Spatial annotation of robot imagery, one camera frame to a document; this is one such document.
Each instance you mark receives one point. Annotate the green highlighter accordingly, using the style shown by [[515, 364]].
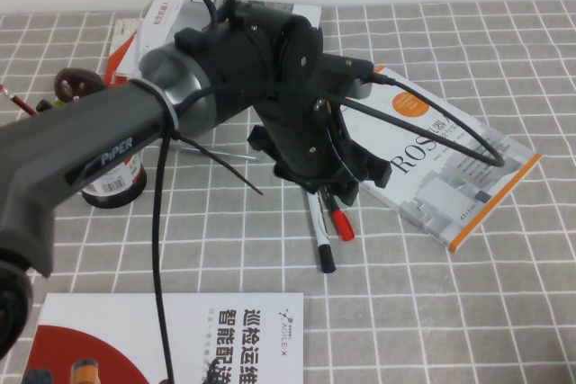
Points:
[[62, 103]]

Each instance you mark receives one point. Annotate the black capped marker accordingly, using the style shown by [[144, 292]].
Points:
[[44, 105]]

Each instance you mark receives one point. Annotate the red pencil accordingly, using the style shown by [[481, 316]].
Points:
[[18, 100]]

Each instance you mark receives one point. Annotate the grey gel pen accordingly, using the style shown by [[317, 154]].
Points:
[[243, 157]]

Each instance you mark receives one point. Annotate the black mesh pen holder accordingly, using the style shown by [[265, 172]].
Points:
[[117, 186]]

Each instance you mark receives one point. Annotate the white marker with black cap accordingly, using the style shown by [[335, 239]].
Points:
[[320, 231]]

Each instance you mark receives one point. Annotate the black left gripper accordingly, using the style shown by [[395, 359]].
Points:
[[301, 145]]

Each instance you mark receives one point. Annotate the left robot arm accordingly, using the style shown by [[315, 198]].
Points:
[[67, 132]]

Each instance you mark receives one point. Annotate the red and white book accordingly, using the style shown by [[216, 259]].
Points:
[[123, 49]]

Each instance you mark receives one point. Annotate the white orange ROS book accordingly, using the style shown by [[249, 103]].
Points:
[[450, 195]]

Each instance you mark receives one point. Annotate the red marker pen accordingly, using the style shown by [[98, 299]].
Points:
[[344, 226]]

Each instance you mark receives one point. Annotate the white red AgileX brochure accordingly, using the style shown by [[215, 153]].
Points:
[[225, 334]]

